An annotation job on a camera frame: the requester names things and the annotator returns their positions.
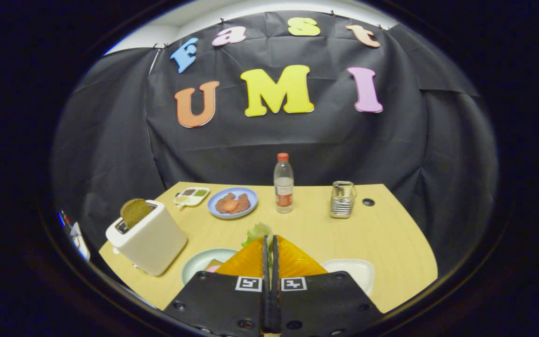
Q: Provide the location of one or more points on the blue round plate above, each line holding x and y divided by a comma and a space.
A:
251, 195

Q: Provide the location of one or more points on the pale green round plate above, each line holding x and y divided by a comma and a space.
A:
199, 262

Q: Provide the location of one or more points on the clear water bottle red cap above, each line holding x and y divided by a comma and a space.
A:
283, 187

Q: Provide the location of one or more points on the white toaster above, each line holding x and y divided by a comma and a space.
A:
152, 243

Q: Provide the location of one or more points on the pink ham slice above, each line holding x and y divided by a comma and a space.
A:
212, 268

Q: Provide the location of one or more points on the red tomato slice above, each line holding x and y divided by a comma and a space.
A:
230, 206

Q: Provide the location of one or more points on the brown toast bread slice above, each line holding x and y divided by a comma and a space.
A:
136, 213

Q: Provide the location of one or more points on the white square plate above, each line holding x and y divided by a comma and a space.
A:
356, 274

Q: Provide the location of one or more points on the white seasoning tray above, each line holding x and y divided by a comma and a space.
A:
192, 196

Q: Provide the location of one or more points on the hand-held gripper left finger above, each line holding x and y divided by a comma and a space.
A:
222, 304

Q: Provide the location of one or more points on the brown meat patty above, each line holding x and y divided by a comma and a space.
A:
244, 202
222, 199

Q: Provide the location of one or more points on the green lettuce leaf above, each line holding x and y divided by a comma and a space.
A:
256, 231

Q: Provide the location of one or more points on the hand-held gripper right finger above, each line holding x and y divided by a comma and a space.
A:
325, 304

